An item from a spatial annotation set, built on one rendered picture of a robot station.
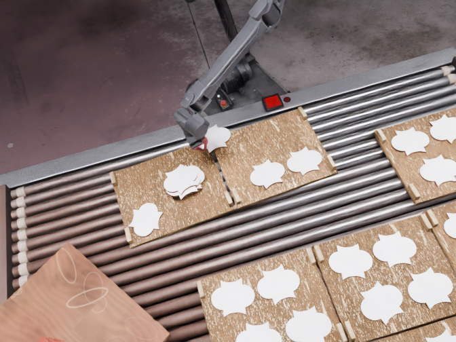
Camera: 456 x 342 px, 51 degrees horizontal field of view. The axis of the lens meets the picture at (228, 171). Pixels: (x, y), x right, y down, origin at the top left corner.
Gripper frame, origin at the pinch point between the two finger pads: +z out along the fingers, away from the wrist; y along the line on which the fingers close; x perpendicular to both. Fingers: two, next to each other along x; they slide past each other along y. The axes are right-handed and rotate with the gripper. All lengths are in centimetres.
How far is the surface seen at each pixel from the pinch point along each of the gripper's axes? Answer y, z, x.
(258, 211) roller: 29.2, 15.5, 7.1
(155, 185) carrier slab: 2.7, 7.0, -24.0
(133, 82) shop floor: -154, 100, -37
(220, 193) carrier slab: 17.0, 11.7, -2.7
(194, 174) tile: 7.6, 5.8, -8.0
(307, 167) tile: 20.8, 18.2, 31.4
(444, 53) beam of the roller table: -9, 39, 112
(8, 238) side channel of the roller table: 1, -5, -81
